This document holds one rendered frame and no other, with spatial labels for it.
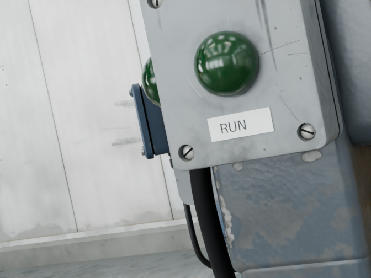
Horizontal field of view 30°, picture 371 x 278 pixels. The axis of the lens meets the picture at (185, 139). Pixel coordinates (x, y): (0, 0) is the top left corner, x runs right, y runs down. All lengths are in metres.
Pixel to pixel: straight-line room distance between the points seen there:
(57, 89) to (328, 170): 6.22
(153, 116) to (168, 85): 0.50
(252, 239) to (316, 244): 0.03
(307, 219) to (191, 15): 0.12
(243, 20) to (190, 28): 0.03
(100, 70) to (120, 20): 0.49
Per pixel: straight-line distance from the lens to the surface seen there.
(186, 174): 0.80
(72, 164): 6.55
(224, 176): 0.37
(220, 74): 0.30
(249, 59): 0.30
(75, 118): 6.47
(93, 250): 6.58
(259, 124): 0.31
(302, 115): 0.31
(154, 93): 0.34
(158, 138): 0.82
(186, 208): 0.87
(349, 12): 0.36
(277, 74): 0.31
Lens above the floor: 1.27
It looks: 3 degrees down
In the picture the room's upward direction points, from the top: 12 degrees counter-clockwise
